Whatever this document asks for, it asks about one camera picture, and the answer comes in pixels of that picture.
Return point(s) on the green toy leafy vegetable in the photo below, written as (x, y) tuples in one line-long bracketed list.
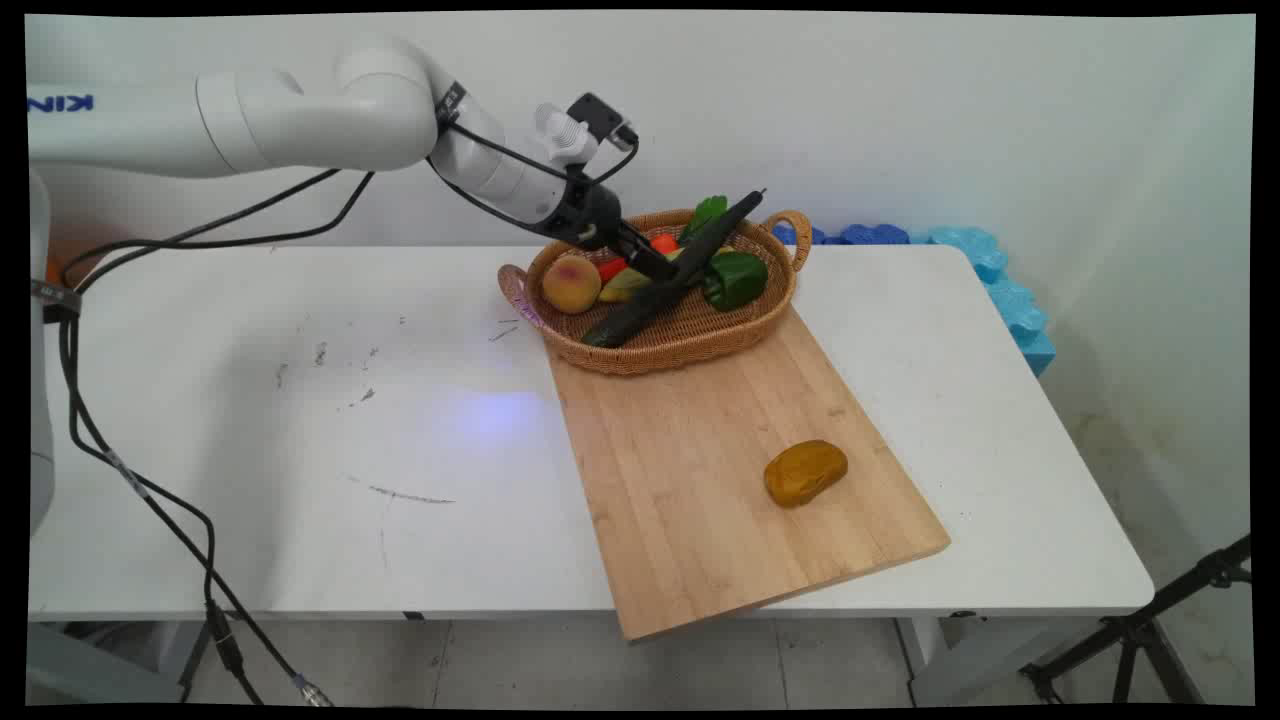
[(705, 214)]

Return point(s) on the red toy chili pepper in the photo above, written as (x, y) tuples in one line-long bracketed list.
[(610, 268)]

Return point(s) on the yellow toy corn cob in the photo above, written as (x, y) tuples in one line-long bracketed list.
[(622, 288)]

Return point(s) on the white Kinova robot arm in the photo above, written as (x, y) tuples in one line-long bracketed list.
[(300, 120)]

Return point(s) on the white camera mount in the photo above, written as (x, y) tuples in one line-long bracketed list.
[(562, 135)]

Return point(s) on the black tripod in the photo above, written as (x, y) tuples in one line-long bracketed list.
[(1130, 630)]

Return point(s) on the woven wicker basket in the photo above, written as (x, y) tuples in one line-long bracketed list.
[(690, 335)]

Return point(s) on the dark green toy cucumber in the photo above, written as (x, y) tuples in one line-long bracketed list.
[(625, 320)]

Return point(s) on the grey table leg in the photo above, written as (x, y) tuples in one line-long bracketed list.
[(95, 660), (960, 660)]

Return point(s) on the light blue foam mat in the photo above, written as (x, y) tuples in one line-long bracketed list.
[(1010, 300)]

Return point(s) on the dark blue foam piece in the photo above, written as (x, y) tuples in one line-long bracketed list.
[(875, 234), (800, 236)]

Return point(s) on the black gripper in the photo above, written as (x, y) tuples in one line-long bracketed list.
[(583, 213)]

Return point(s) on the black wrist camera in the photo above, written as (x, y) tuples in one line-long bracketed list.
[(598, 117)]

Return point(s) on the bamboo cutting board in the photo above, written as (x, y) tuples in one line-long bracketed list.
[(700, 480)]

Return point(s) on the green toy bell pepper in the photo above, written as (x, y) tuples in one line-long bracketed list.
[(735, 278)]

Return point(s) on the brown toy potato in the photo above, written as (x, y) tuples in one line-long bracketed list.
[(805, 473)]

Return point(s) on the toy peach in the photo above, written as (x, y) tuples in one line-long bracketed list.
[(571, 284)]

